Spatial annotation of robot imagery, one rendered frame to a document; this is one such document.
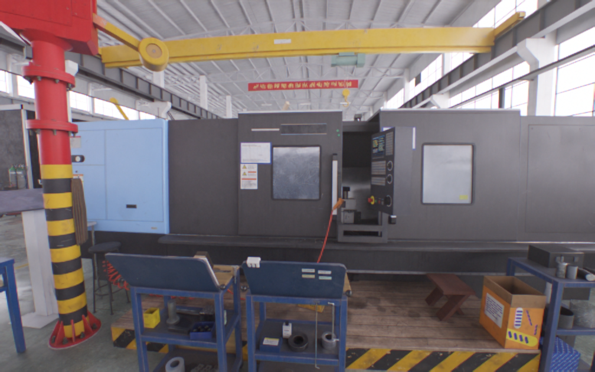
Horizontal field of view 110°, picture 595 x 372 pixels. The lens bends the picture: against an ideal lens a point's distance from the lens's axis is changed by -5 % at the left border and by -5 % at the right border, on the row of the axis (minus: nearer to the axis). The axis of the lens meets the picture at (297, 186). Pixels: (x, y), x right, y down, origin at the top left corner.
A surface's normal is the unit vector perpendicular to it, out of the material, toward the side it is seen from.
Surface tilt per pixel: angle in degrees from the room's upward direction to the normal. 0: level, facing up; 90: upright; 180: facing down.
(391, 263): 90
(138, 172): 87
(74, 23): 90
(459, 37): 90
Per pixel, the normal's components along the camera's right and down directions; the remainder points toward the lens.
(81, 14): 0.54, 0.07
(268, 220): -0.08, 0.04
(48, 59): 0.78, 0.06
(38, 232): 1.00, 0.00
